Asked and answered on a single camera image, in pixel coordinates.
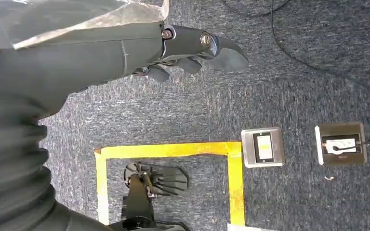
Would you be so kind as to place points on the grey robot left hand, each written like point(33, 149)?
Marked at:
point(102, 54)

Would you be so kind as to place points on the clear plastic hand cover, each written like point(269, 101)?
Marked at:
point(130, 12)

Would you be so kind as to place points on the yellow floor tape outline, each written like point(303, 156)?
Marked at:
point(169, 150)

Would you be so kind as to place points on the ribbed grey left arm sleeve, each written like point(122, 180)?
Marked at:
point(9, 178)

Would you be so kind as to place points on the silver closed floor socket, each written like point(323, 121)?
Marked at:
point(263, 147)

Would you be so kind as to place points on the pale flat sheet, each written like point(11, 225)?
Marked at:
point(248, 228)

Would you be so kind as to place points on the white plug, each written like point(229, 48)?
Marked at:
point(341, 146)

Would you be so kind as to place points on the small white scrap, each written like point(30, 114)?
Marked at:
point(329, 178)

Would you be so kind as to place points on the brown open floor socket box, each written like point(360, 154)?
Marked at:
point(341, 159)

